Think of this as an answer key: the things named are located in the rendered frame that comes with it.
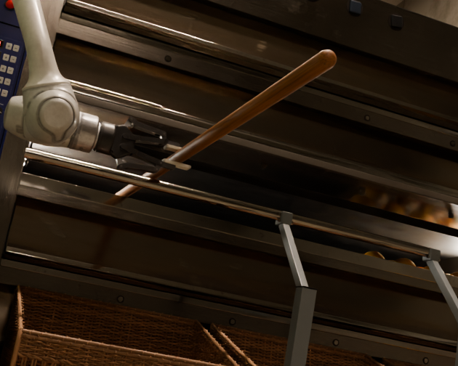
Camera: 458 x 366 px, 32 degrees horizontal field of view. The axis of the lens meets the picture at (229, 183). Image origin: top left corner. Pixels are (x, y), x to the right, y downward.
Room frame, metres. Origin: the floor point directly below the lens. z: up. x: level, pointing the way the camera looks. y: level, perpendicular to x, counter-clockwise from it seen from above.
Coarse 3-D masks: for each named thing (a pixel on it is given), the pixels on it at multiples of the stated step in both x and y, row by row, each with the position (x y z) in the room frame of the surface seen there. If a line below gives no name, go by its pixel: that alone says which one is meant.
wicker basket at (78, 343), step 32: (32, 288) 2.29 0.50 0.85; (32, 320) 2.27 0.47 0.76; (64, 320) 2.30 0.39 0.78; (96, 320) 2.33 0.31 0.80; (128, 320) 2.36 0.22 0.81; (160, 320) 2.40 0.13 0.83; (192, 320) 2.43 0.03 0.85; (32, 352) 1.85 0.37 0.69; (64, 352) 1.87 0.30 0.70; (96, 352) 1.89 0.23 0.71; (128, 352) 1.91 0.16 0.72; (160, 352) 2.38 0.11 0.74; (192, 352) 2.41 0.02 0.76; (224, 352) 2.12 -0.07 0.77
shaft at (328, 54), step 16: (304, 64) 1.15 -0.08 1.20; (320, 64) 1.11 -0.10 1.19; (288, 80) 1.21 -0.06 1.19; (304, 80) 1.17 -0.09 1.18; (256, 96) 1.35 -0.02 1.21; (272, 96) 1.28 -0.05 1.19; (240, 112) 1.42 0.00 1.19; (256, 112) 1.37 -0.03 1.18; (224, 128) 1.51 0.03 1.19; (192, 144) 1.70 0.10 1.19; (208, 144) 1.64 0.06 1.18; (176, 160) 1.84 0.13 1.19; (128, 192) 2.34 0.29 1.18
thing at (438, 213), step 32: (128, 128) 2.31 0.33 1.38; (160, 128) 2.28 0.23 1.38; (192, 128) 2.28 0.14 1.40; (224, 160) 2.46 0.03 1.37; (256, 160) 2.42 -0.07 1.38; (288, 160) 2.39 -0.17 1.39; (320, 160) 2.41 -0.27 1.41; (320, 192) 2.62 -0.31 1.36; (352, 192) 2.58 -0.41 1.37; (384, 192) 2.54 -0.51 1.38; (416, 192) 2.51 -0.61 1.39; (448, 224) 2.75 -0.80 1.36
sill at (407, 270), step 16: (32, 176) 2.30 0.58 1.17; (64, 192) 2.33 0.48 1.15; (80, 192) 2.34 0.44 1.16; (96, 192) 2.35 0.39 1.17; (128, 208) 2.39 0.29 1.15; (144, 208) 2.40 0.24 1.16; (160, 208) 2.42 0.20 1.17; (192, 224) 2.45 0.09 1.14; (208, 224) 2.46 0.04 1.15; (224, 224) 2.48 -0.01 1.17; (240, 224) 2.50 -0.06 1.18; (272, 240) 2.53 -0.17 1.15; (304, 240) 2.56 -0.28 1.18; (336, 256) 2.60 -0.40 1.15; (352, 256) 2.62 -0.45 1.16; (368, 256) 2.63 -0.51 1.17; (400, 272) 2.67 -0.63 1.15; (416, 272) 2.69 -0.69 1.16
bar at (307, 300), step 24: (72, 168) 1.97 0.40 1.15; (96, 168) 1.98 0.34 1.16; (168, 192) 2.04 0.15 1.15; (192, 192) 2.05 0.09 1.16; (264, 216) 2.13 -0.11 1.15; (288, 216) 2.13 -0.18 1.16; (288, 240) 2.08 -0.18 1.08; (360, 240) 2.22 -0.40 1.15; (384, 240) 2.23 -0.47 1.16; (432, 264) 2.27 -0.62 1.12; (312, 288) 1.92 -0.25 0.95; (312, 312) 1.93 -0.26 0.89; (456, 312) 2.13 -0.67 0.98; (288, 360) 1.93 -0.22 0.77; (456, 360) 2.09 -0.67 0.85
